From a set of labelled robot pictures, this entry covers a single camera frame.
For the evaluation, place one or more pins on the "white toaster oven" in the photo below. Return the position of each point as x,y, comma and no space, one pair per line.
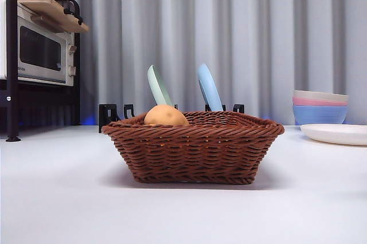
40,49

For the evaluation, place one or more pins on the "white plate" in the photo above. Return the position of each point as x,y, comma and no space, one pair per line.
335,133

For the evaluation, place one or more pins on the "black metal shelf frame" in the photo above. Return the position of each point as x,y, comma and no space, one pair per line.
12,55

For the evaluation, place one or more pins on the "light blue plate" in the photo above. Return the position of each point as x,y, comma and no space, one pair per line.
209,89

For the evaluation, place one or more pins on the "wooden cutting board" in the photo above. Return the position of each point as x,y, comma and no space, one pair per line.
54,15

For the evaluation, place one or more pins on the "brown wicker basket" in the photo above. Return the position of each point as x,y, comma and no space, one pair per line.
192,152

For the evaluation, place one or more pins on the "blue bowl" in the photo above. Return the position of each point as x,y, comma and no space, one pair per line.
319,115

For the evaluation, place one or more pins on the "grey curtain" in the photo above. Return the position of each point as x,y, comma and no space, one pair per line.
258,40

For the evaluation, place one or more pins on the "pale green plate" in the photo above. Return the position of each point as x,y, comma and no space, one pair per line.
159,86

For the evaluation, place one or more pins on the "tan potato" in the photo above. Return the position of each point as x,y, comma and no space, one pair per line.
166,115

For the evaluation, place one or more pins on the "pink bowl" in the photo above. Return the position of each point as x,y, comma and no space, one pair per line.
318,101

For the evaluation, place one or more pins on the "black dish rack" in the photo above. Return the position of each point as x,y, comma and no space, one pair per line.
107,113

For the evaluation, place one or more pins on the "beige bowl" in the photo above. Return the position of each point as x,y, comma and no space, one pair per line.
321,95

